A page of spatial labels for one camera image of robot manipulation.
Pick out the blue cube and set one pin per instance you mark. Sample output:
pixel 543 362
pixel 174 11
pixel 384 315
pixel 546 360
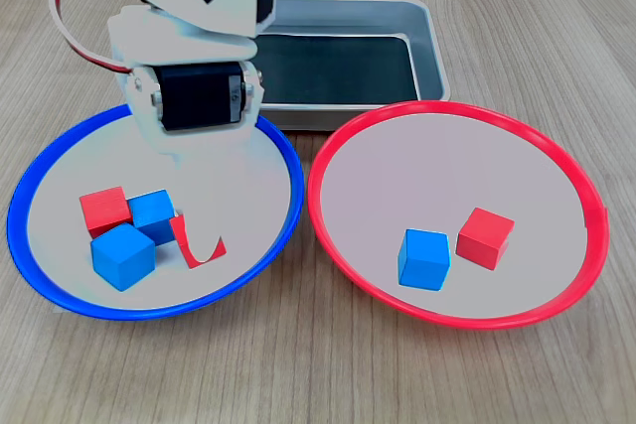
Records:
pixel 151 213
pixel 121 257
pixel 424 260

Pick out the blue-rimmed white plate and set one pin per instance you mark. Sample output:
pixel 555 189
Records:
pixel 74 270

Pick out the translucent tape strip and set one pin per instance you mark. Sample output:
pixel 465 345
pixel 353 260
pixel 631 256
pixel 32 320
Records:
pixel 59 310

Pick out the steel tray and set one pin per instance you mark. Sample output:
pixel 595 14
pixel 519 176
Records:
pixel 427 46

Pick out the red-rimmed white plate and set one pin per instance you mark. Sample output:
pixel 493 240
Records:
pixel 522 285

